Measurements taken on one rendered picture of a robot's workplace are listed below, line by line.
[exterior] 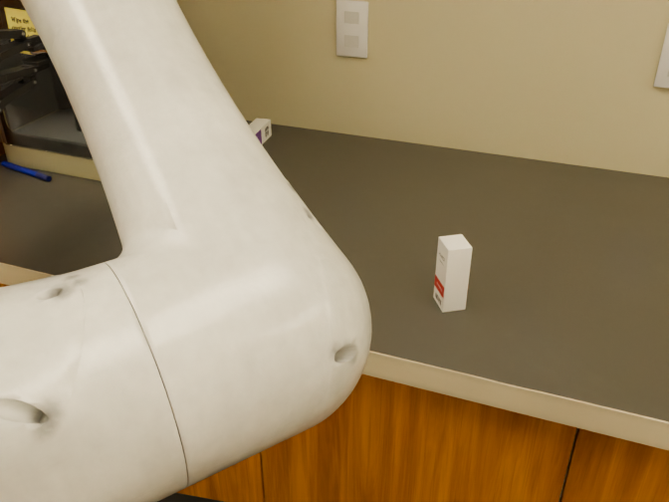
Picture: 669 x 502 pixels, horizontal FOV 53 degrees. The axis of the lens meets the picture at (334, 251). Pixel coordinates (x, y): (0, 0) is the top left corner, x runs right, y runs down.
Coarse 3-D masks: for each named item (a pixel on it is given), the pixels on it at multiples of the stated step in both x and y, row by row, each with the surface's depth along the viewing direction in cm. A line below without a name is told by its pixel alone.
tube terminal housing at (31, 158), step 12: (12, 156) 135; (24, 156) 134; (36, 156) 133; (48, 156) 131; (60, 156) 130; (72, 156) 129; (36, 168) 134; (48, 168) 133; (60, 168) 132; (72, 168) 131; (84, 168) 130; (96, 168) 128
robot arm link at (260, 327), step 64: (64, 0) 44; (128, 0) 44; (64, 64) 44; (128, 64) 42; (192, 64) 43; (128, 128) 40; (192, 128) 40; (128, 192) 39; (192, 192) 37; (256, 192) 38; (128, 256) 36; (192, 256) 35; (256, 256) 35; (320, 256) 37; (192, 320) 33; (256, 320) 34; (320, 320) 35; (192, 384) 32; (256, 384) 33; (320, 384) 36; (192, 448) 33; (256, 448) 36
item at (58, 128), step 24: (0, 0) 116; (0, 24) 118; (48, 72) 120; (24, 96) 124; (48, 96) 122; (24, 120) 127; (48, 120) 125; (72, 120) 123; (24, 144) 130; (48, 144) 128; (72, 144) 126
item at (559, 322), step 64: (0, 192) 126; (64, 192) 125; (320, 192) 125; (384, 192) 125; (448, 192) 125; (512, 192) 125; (576, 192) 125; (640, 192) 125; (0, 256) 106; (64, 256) 106; (384, 256) 106; (512, 256) 105; (576, 256) 105; (640, 256) 105; (384, 320) 91; (448, 320) 91; (512, 320) 91; (576, 320) 91; (640, 320) 91; (448, 384) 84; (512, 384) 81; (576, 384) 80; (640, 384) 80
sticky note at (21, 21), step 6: (6, 12) 117; (12, 12) 116; (18, 12) 116; (24, 12) 115; (6, 18) 117; (12, 18) 117; (18, 18) 116; (24, 18) 116; (12, 24) 117; (18, 24) 117; (24, 24) 116; (30, 24) 116; (24, 30) 117; (30, 30) 116; (36, 30) 116; (30, 54) 119
